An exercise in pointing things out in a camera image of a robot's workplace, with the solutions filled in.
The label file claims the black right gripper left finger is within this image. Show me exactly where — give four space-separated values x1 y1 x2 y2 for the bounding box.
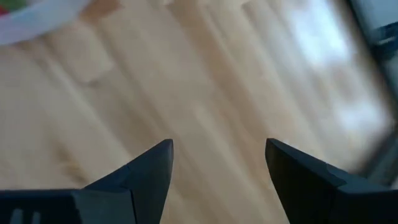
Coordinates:
0 139 174 224

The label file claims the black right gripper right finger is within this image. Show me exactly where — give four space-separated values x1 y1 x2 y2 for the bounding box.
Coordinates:
265 138 398 224

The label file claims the clear plastic tupperware container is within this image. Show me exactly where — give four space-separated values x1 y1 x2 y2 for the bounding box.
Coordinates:
0 0 94 46

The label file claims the green toy bell pepper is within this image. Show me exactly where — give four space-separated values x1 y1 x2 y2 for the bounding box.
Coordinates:
0 0 29 11

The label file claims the black aluminium table frame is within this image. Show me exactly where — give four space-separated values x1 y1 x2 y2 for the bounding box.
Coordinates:
343 0 398 187

